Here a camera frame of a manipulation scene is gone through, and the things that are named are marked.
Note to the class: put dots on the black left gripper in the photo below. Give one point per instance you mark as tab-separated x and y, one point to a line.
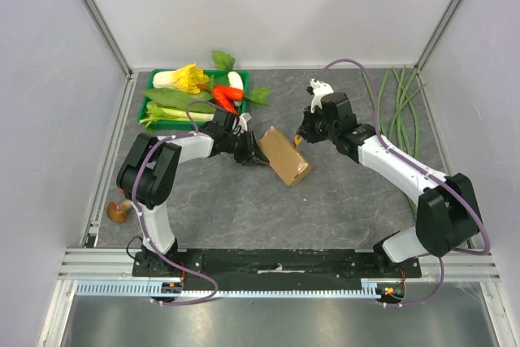
253	154

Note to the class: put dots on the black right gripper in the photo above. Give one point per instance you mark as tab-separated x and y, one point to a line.
307	127

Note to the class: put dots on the brown cardboard express box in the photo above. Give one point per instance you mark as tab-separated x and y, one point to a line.
284	158

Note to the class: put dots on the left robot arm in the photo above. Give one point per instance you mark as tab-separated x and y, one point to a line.
149	170

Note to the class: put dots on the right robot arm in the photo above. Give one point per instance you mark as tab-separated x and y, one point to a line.
447	210

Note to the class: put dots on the green leaf beside tray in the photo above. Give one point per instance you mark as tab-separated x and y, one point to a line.
258	96

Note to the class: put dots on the red chili pepper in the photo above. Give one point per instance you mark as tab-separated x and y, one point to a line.
225	96

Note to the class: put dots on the white radish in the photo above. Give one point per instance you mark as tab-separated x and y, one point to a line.
237	86

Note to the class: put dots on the green plastic tray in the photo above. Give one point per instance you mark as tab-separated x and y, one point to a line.
216	75

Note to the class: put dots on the green long beans bundle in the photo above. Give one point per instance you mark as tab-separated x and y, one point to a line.
404	99

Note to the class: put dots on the large green leaf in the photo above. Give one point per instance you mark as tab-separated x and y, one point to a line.
175	99

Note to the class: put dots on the green leaf sprig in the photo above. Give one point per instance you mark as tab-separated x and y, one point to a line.
223	61

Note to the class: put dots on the yellow napa cabbage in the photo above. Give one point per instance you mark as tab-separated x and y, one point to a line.
185	79

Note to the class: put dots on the green white celery stalk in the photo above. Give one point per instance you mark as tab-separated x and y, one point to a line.
156	117

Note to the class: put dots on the brown toy mushroom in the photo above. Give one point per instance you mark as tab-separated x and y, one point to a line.
117	212

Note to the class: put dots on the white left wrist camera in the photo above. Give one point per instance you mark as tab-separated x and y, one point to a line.
243	121

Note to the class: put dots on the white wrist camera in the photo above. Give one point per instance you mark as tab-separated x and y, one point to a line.
318	90
243	121

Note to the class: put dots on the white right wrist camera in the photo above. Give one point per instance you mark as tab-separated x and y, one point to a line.
318	90

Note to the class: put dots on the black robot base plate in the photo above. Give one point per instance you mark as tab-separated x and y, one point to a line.
354	265

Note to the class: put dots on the slotted white cable duct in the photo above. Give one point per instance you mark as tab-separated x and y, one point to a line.
237	286

